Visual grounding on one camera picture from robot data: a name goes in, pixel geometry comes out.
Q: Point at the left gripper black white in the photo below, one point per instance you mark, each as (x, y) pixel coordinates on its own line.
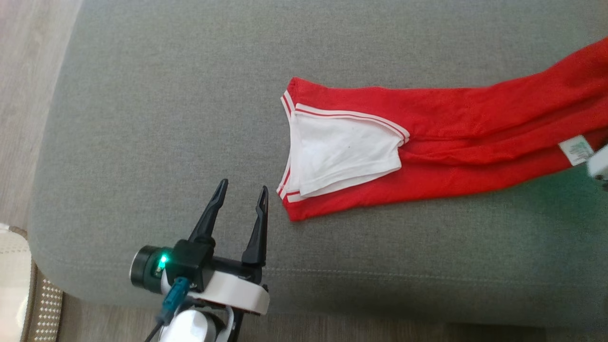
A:
(237, 292)

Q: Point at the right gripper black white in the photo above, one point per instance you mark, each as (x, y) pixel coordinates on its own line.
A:
(599, 164)

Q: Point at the red and white jersey shirt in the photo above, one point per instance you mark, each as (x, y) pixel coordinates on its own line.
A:
(451, 123)

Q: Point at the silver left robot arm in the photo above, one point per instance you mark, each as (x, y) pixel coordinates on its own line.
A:
(190, 330)

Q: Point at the cream perforated laundry basket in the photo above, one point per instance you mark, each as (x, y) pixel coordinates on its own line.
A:
(47, 313)

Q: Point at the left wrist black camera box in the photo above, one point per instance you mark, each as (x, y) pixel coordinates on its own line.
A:
(190, 263)

